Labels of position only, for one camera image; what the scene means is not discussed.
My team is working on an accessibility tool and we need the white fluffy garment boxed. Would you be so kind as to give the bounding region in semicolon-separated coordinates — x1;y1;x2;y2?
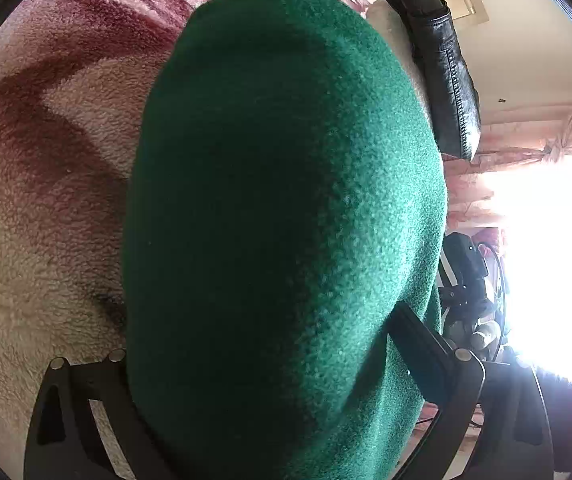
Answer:
366;0;437;126

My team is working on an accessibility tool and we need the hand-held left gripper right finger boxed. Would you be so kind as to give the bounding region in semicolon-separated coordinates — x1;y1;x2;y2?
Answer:
388;301;554;480

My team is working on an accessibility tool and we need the green and cream varsity jacket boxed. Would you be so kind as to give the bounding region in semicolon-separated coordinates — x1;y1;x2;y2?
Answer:
123;0;454;480

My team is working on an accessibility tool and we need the dark cloth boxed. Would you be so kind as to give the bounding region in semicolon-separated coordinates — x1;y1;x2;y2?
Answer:
536;366;572;480

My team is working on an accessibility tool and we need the folded black leather garment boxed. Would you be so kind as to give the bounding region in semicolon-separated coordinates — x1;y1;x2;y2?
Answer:
336;0;482;162

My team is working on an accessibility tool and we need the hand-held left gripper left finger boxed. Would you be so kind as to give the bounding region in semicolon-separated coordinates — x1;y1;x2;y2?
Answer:
23;349;177;480

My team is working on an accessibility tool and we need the pink floral curtain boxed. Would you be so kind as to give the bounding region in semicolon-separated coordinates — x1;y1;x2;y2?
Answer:
441;95;572;241

